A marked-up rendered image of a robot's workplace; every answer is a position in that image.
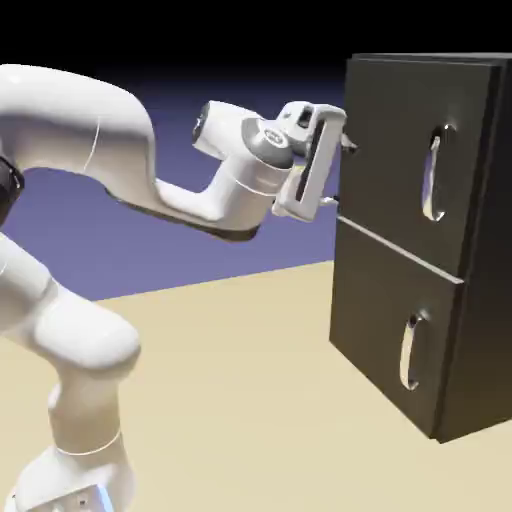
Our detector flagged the dark grey cabinet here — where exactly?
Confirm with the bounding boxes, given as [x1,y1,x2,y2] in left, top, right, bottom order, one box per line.
[328,52,512,444]

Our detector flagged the curved silver door handle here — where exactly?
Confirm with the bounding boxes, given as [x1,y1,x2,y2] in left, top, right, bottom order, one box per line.
[421,122,458,223]
[398,311,430,392]

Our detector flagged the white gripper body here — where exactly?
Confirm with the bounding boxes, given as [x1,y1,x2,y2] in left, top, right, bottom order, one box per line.
[271,104,348,223]

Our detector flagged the dark grey cabinet door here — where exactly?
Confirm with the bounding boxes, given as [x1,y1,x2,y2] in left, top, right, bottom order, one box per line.
[338,58,503,279]
[328,218,465,439]

